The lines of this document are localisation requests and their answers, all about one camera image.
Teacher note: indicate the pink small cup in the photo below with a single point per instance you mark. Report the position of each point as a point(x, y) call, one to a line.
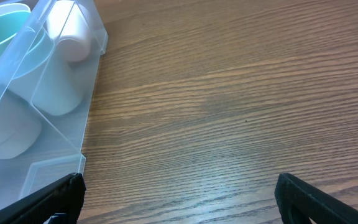
point(67, 23)

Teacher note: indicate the clear plastic storage bin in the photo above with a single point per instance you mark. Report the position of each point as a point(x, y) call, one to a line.
point(57, 150)

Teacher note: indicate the grey small cup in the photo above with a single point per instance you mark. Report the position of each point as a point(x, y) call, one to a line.
point(50, 87)

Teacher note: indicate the beige tall cup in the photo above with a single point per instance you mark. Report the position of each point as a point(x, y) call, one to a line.
point(19, 126)

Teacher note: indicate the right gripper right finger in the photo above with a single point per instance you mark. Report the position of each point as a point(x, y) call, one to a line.
point(301, 203)

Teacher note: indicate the light blue small cup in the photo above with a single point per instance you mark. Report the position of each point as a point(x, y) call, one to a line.
point(38, 52)

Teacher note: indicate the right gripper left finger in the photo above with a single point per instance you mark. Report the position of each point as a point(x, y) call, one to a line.
point(58, 202)

